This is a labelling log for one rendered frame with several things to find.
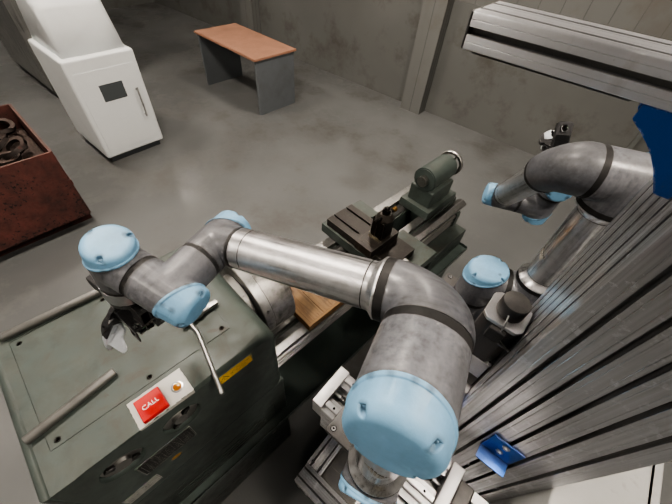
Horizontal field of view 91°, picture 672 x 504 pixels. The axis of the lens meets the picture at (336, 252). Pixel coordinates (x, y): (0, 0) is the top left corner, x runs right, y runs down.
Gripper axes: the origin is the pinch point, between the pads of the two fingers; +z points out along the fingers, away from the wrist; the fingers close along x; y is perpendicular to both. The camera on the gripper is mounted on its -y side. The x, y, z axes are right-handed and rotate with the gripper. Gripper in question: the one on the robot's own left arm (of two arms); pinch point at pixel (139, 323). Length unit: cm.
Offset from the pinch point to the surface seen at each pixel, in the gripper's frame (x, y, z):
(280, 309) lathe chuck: 35.9, 16.6, 24.2
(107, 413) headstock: -16.0, 6.5, 15.5
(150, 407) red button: -9.5, 13.3, 12.3
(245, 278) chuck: 32.9, 2.3, 16.8
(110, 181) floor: 99, -227, 198
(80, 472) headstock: -25.9, 12.7, 14.4
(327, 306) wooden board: 61, 26, 46
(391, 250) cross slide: 100, 33, 34
